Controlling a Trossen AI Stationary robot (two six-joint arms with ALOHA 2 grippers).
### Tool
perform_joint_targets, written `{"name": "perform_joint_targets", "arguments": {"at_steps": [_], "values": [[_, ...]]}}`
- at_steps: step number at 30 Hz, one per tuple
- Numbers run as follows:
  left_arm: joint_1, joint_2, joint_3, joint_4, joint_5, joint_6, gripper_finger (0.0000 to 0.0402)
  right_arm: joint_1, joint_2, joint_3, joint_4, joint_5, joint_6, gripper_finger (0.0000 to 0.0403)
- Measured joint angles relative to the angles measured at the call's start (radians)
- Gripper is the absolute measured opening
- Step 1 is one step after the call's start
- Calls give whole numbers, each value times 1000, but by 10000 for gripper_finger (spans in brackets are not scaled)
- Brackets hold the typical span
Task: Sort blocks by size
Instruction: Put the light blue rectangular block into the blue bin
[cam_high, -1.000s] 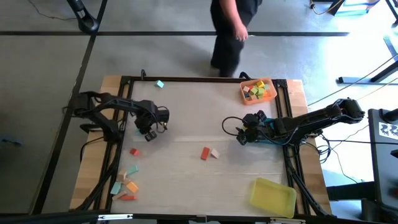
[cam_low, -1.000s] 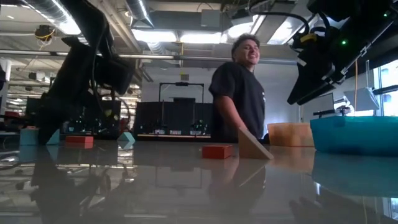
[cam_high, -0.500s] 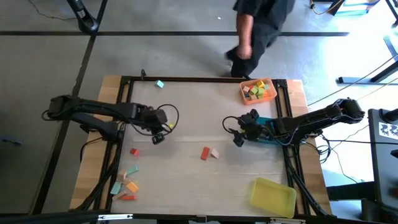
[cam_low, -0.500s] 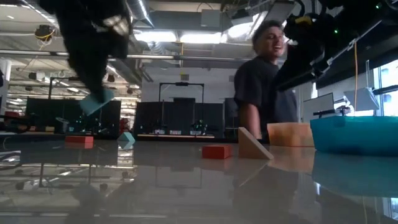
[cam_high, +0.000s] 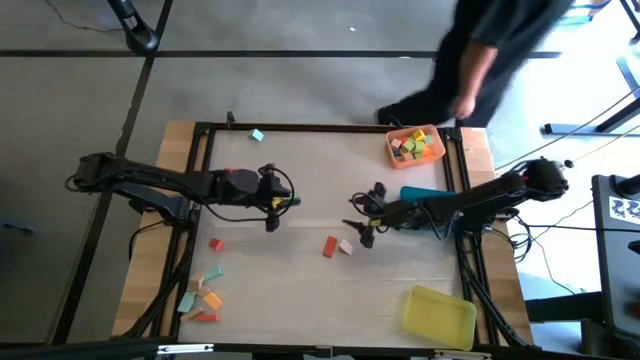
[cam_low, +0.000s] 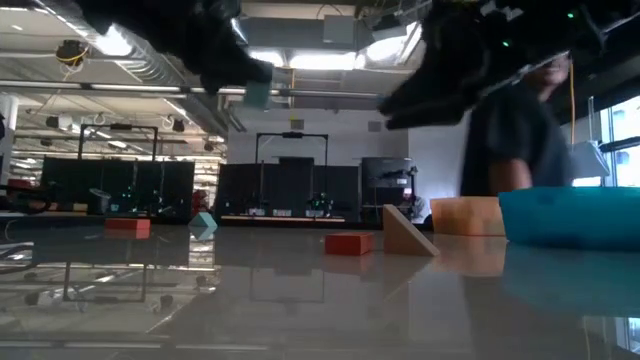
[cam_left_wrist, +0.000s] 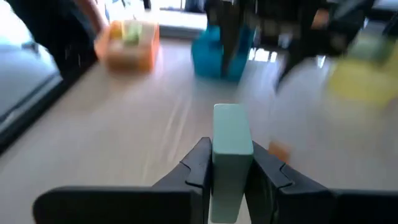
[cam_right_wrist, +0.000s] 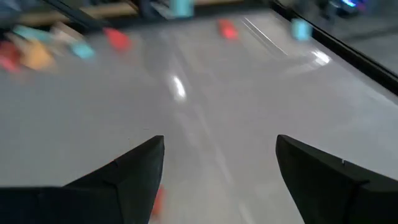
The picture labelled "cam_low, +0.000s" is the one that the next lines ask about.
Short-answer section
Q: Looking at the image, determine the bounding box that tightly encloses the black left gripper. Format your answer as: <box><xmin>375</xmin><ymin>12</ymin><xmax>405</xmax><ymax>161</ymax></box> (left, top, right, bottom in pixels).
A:
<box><xmin>164</xmin><ymin>0</ymin><xmax>275</xmax><ymax>96</ymax></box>

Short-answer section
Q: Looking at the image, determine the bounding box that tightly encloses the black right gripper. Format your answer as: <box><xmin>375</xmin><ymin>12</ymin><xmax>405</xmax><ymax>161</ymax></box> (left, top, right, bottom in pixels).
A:
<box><xmin>377</xmin><ymin>9</ymin><xmax>511</xmax><ymax>131</ymax></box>

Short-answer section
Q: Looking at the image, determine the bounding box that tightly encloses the teal wooden block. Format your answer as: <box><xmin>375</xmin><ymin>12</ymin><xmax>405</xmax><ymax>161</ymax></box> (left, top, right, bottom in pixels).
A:
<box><xmin>243</xmin><ymin>81</ymin><xmax>274</xmax><ymax>109</ymax></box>

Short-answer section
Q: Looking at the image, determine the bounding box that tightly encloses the teal wooden cube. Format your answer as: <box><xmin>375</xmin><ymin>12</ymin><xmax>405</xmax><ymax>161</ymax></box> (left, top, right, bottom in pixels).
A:
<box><xmin>188</xmin><ymin>211</ymin><xmax>219</xmax><ymax>229</ymax></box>

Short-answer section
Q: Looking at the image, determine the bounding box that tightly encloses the small red block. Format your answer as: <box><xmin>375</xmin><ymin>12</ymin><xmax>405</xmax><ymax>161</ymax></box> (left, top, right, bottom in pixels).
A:
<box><xmin>104</xmin><ymin>217</ymin><xmax>152</xmax><ymax>231</ymax></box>

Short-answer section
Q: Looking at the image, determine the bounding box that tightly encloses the ceiling light panel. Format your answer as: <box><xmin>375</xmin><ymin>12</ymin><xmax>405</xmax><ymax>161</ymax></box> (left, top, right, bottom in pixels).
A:
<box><xmin>288</xmin><ymin>51</ymin><xmax>358</xmax><ymax>72</ymax></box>
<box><xmin>247</xmin><ymin>47</ymin><xmax>286</xmax><ymax>69</ymax></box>

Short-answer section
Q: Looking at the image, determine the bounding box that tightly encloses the grey ceiling box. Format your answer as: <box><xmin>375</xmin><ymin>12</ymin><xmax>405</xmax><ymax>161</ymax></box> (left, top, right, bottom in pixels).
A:
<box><xmin>322</xmin><ymin>13</ymin><xmax>359</xmax><ymax>46</ymax></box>

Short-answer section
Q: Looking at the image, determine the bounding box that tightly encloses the orange wooden block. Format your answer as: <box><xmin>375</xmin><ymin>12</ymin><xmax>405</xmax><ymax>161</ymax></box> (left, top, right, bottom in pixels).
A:
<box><xmin>429</xmin><ymin>196</ymin><xmax>506</xmax><ymax>237</ymax></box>

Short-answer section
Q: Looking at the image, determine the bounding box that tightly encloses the black partition panel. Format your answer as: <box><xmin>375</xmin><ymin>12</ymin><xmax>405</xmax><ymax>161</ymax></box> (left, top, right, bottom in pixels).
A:
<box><xmin>215</xmin><ymin>156</ymin><xmax>361</xmax><ymax>220</ymax></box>
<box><xmin>39</xmin><ymin>156</ymin><xmax>196</xmax><ymax>222</ymax></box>

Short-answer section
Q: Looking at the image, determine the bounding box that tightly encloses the tan wooden wedge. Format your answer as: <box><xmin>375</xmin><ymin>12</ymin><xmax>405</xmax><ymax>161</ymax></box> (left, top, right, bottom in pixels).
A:
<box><xmin>382</xmin><ymin>203</ymin><xmax>441</xmax><ymax>258</ymax></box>

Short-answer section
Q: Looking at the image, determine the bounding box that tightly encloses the red background object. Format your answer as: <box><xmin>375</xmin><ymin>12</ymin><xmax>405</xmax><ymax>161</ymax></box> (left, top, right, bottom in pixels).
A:
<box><xmin>191</xmin><ymin>188</ymin><xmax>212</xmax><ymax>219</ymax></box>

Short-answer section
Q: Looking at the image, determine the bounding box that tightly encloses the background work table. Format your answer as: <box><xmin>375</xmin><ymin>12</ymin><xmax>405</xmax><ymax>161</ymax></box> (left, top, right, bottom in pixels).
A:
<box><xmin>219</xmin><ymin>214</ymin><xmax>347</xmax><ymax>223</ymax></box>

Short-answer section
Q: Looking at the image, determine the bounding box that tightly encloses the red-orange flat block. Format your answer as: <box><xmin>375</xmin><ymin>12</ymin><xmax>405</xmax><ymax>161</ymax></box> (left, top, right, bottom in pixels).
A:
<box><xmin>324</xmin><ymin>232</ymin><xmax>376</xmax><ymax>257</ymax></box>

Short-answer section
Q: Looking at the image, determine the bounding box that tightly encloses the teal plastic bin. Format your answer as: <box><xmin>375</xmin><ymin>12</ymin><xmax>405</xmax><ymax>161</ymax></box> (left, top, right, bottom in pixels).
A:
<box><xmin>497</xmin><ymin>186</ymin><xmax>640</xmax><ymax>253</ymax></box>

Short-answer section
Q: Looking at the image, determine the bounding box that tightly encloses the dark cup with pale rim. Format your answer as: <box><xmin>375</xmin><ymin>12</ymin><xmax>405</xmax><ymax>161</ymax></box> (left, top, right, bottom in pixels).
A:
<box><xmin>88</xmin><ymin>187</ymin><xmax>113</xmax><ymax>215</ymax></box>

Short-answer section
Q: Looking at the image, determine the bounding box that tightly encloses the bright window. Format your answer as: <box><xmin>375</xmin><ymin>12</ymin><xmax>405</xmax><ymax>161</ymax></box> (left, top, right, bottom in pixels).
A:
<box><xmin>597</xmin><ymin>94</ymin><xmax>640</xmax><ymax>187</ymax></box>

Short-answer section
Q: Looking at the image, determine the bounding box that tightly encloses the black metal rig frame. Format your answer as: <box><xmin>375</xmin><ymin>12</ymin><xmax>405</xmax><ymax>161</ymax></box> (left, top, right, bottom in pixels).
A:
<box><xmin>255</xmin><ymin>131</ymin><xmax>330</xmax><ymax>166</ymax></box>
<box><xmin>77</xmin><ymin>122</ymin><xmax>159</xmax><ymax>162</ymax></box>

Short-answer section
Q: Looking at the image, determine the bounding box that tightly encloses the silver spiral ventilation duct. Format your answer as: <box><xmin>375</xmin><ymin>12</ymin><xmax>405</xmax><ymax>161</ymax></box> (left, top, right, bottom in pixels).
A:
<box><xmin>29</xmin><ymin>0</ymin><xmax>241</xmax><ymax>135</ymax></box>

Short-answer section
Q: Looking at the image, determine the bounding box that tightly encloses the yellow hanging cable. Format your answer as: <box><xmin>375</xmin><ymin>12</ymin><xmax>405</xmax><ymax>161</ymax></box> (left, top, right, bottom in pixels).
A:
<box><xmin>568</xmin><ymin>59</ymin><xmax>577</xmax><ymax>149</ymax></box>

